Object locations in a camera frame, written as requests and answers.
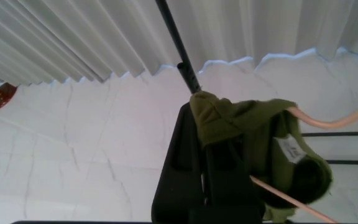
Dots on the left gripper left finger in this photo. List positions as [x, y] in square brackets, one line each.
[179, 189]

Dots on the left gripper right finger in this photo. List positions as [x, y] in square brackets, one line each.
[228, 186]

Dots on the green printed shirt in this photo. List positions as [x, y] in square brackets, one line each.
[222, 121]

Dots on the pink clothes hanger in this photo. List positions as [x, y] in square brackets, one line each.
[328, 124]

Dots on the black clothes rack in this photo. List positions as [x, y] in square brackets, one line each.
[179, 43]

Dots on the white curtain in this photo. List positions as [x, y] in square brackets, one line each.
[104, 31]

